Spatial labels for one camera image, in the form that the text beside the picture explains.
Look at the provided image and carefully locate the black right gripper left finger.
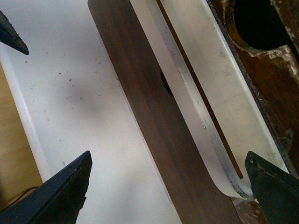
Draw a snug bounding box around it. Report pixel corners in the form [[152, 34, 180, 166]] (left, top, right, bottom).
[[0, 151, 92, 224]]

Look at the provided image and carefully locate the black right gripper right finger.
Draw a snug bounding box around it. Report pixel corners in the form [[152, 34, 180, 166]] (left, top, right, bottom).
[[245, 151, 299, 224]]

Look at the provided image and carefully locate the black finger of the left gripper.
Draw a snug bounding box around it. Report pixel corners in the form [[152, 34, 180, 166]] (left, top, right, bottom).
[[0, 12, 29, 55]]

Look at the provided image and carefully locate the white drawer handle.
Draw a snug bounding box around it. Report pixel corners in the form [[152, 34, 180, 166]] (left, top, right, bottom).
[[131, 0, 287, 200]]

